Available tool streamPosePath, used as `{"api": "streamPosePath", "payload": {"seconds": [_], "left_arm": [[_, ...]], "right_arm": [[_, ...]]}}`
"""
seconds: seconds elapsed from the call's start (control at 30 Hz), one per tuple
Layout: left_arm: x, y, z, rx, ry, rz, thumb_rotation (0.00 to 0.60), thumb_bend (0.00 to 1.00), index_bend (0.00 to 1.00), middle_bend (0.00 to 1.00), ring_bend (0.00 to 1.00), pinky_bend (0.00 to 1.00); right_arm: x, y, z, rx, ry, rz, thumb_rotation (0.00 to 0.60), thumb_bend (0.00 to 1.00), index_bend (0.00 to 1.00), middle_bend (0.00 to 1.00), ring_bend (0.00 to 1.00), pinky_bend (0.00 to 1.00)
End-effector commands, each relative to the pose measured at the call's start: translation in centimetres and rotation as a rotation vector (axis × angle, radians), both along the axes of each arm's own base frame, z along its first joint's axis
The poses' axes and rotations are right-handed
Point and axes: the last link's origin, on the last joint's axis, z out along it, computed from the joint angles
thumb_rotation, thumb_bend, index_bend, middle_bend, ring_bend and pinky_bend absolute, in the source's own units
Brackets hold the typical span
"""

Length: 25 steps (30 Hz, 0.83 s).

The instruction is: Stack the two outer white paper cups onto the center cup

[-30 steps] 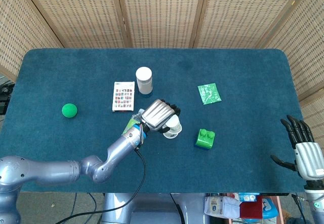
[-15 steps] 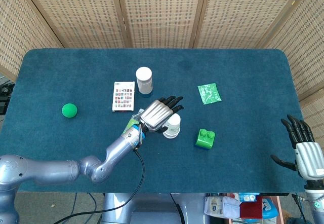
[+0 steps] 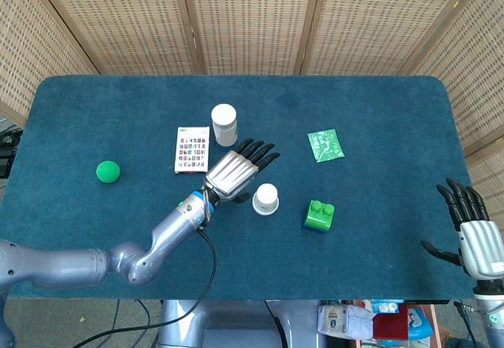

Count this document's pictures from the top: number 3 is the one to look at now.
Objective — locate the red book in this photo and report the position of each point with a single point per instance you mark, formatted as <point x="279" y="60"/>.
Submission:
<point x="390" y="326"/>

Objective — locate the white picture card box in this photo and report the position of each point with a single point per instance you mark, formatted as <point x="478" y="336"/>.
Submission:
<point x="191" y="151"/>

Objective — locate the black equipment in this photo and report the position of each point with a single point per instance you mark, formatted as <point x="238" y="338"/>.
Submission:
<point x="8" y="139"/>

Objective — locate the white paper cup green flower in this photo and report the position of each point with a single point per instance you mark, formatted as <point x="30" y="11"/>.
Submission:
<point x="266" y="192"/>
<point x="264" y="214"/>

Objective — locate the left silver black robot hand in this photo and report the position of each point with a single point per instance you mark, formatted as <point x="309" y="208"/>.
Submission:
<point x="230" y="172"/>

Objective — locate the white plastic package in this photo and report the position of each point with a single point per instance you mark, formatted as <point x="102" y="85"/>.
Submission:
<point x="342" y="322"/>

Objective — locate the green toy building block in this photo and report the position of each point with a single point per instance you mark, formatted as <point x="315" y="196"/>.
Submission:
<point x="319" y="216"/>

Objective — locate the tall white cylinder canister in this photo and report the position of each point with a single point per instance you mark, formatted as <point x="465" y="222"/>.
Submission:
<point x="224" y="123"/>

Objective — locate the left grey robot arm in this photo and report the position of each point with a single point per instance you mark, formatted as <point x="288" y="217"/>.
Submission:
<point x="165" y="230"/>

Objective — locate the light blue box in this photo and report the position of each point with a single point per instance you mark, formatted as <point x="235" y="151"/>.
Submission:
<point x="419" y="320"/>

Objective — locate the woven wooden folding screen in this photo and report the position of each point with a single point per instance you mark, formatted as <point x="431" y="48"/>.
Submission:
<point x="252" y="17"/>

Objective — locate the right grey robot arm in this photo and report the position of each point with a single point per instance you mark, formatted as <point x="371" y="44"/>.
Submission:
<point x="492" y="316"/>

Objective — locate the green foam ball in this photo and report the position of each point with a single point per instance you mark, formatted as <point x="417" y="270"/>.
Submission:
<point x="108" y="171"/>

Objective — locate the grey robot torso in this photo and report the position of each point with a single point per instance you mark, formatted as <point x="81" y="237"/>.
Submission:
<point x="220" y="324"/>

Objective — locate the green foil sachet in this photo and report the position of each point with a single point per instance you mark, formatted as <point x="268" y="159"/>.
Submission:
<point x="325" y="146"/>

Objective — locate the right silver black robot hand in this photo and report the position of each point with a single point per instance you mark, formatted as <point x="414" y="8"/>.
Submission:
<point x="482" y="245"/>

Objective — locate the blue carpet table cloth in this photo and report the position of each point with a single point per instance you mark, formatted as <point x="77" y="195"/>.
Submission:
<point x="118" y="108"/>

